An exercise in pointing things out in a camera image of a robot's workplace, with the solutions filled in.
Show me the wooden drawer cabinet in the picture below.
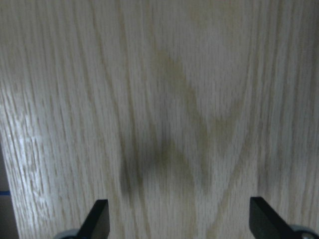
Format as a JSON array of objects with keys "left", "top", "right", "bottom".
[{"left": 0, "top": 0, "right": 319, "bottom": 239}]

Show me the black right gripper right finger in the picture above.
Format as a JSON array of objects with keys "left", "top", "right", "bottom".
[{"left": 249, "top": 196, "right": 319, "bottom": 239}]

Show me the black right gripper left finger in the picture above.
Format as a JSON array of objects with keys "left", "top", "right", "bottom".
[{"left": 75, "top": 199, "right": 110, "bottom": 239}]

